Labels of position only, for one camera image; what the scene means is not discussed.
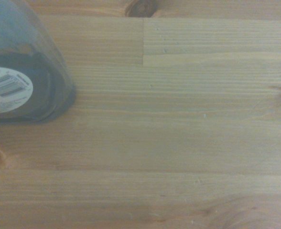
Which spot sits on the dark glass cup with label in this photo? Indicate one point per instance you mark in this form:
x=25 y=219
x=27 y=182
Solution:
x=23 y=47

